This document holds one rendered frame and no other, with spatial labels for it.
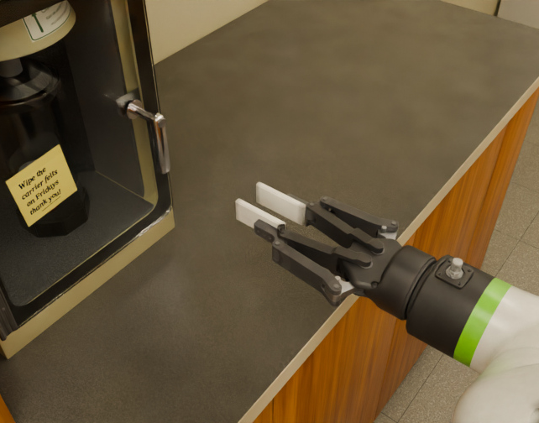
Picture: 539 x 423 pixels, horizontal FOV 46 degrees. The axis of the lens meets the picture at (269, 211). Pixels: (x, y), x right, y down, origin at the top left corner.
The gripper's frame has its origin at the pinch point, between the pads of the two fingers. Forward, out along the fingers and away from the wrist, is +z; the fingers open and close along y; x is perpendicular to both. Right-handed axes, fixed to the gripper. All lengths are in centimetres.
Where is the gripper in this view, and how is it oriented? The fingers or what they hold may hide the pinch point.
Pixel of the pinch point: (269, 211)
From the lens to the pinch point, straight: 75.1
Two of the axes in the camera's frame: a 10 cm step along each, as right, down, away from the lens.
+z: -7.9, -4.1, 4.5
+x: 0.0, 7.4, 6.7
